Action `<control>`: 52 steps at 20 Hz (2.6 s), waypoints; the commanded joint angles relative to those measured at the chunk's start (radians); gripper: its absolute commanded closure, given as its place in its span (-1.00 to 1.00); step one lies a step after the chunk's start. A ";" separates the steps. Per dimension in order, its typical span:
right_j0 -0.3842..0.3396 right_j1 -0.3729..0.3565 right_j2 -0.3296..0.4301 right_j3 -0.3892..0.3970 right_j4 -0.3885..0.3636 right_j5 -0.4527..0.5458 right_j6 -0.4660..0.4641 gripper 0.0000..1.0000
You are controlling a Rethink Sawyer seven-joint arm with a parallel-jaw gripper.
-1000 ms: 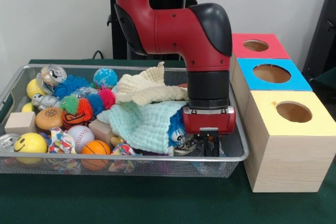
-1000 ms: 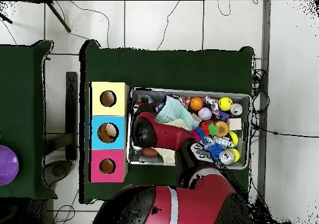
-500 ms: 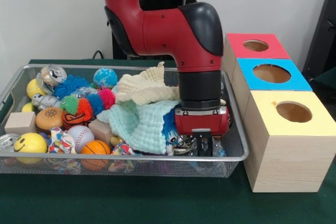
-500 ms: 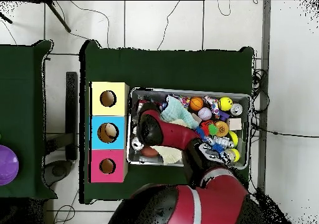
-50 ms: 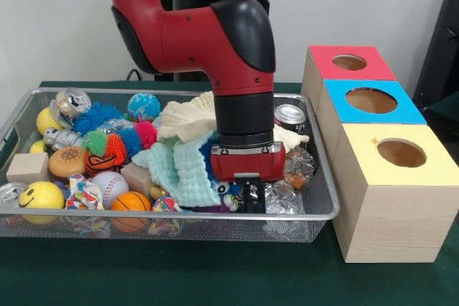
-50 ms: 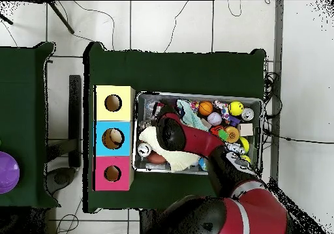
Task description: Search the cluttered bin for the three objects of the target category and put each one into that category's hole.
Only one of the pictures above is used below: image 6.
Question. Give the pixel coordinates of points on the clear packet of blue sweets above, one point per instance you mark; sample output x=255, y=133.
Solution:
x=150, y=108

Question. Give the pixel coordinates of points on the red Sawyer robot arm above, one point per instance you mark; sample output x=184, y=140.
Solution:
x=201, y=140

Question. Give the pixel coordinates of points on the wooden box with three holes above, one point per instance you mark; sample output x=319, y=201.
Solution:
x=101, y=145

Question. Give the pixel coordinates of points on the mint waffle cloth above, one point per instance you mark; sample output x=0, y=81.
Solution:
x=191, y=119

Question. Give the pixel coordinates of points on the small orange basketball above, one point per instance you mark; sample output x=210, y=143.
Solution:
x=205, y=108

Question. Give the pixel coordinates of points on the small white baseball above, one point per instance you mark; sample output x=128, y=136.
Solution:
x=214, y=118

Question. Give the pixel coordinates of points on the cream waffle cloth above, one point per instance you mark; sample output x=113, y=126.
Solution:
x=180, y=161

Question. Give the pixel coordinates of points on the blue green globe ball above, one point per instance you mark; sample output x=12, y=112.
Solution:
x=203, y=165

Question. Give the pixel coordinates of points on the yellow smiley ball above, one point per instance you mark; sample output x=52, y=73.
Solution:
x=236, y=108

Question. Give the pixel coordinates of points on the toy hamburger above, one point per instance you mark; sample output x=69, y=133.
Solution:
x=232, y=134

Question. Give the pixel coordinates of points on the plain wooden cube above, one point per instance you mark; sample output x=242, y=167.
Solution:
x=245, y=129

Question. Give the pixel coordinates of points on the grey stand foot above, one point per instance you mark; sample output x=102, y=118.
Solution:
x=60, y=178

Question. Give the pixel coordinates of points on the black tripod leg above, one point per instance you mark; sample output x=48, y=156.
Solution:
x=61, y=16
x=5, y=19

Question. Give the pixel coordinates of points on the dark green side table cloth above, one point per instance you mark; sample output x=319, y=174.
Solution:
x=23, y=101

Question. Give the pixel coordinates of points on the purple bowl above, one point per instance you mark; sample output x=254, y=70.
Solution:
x=7, y=171

